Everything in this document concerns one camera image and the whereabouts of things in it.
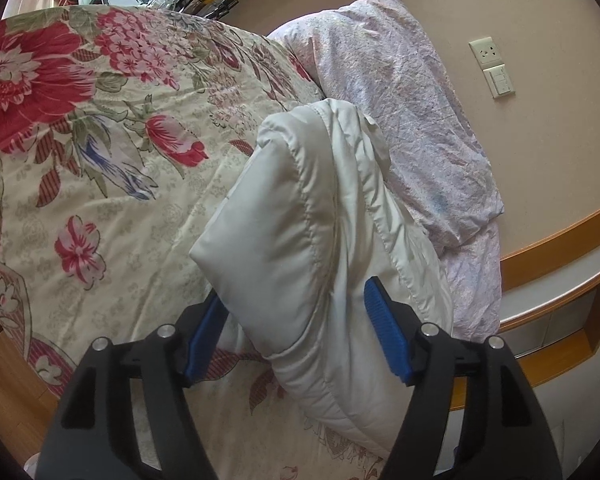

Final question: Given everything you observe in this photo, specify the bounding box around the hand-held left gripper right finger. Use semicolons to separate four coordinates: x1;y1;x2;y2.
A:
362;276;563;480

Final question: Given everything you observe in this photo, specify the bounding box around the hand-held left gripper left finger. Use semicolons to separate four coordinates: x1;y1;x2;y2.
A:
35;292;228;480

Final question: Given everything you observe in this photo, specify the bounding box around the white puffer jacket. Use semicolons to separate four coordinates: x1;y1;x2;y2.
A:
187;97;456;446

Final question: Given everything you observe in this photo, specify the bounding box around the pink crinkled pillow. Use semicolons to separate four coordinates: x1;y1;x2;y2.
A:
267;0;506;248
430;220;504;343

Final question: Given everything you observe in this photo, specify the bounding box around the wooden headboard shelf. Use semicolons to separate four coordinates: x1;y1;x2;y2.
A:
450;200;600;411

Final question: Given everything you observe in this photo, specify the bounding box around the floral bed sheet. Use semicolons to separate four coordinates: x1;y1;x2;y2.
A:
0;4;396;480

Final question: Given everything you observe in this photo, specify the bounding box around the white wall switch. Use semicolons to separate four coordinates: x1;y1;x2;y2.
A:
482;64;516;99

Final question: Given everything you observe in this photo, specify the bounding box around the white wall socket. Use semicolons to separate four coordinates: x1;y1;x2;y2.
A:
469;36;496;67

